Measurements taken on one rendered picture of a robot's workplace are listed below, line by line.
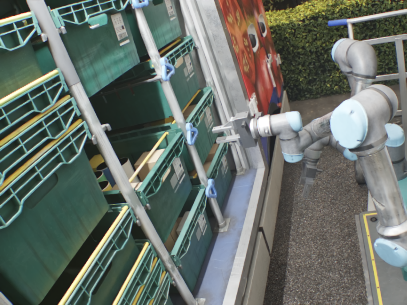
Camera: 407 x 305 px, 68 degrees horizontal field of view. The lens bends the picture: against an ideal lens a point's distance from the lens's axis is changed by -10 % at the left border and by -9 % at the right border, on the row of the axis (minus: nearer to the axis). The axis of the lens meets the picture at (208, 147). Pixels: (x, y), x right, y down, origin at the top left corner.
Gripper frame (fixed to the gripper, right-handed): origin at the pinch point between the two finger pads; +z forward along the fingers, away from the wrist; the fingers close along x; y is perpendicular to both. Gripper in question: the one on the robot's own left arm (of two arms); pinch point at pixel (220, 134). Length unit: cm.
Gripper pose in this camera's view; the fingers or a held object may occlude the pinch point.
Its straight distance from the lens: 127.5
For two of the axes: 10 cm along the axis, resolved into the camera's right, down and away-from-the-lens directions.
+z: -9.1, 1.5, 3.8
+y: -2.4, 5.5, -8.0
